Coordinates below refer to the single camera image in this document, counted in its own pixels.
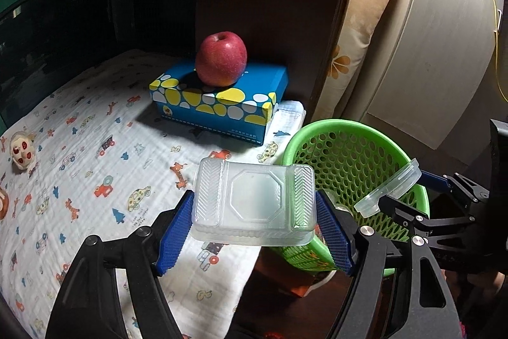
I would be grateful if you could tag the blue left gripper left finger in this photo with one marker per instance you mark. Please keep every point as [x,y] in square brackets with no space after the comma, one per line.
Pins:
[172,228]

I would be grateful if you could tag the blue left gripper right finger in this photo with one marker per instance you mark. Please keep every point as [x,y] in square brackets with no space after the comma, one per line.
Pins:
[337,227]

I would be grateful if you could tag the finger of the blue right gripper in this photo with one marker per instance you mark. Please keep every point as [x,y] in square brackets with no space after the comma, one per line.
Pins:
[433,181]
[403,214]

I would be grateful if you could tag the round clear plastic lid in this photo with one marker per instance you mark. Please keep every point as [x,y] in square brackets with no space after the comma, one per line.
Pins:
[396,185]

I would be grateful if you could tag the clear rectangular plastic container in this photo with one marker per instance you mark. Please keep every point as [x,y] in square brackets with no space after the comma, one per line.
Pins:
[254,204]

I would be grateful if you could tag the green plastic trash basket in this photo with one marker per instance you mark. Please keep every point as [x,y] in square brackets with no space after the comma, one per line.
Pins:
[350,159]

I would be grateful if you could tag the printed white cloth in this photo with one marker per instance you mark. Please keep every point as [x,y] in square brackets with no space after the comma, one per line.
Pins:
[105,163]

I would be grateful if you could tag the beige cabinet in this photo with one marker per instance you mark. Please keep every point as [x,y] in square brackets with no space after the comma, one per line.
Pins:
[427,79]

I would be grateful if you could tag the blue yellow tissue box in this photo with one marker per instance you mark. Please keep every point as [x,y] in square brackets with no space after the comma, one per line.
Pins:
[243,110]

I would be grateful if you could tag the small plush toy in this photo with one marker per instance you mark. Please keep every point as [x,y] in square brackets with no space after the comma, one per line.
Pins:
[22,150]

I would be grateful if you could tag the red apple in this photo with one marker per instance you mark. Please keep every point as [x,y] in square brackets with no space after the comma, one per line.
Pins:
[221,59]

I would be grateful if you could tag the floral beige pillow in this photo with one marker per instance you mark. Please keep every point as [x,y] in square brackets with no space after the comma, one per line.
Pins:
[360,21]

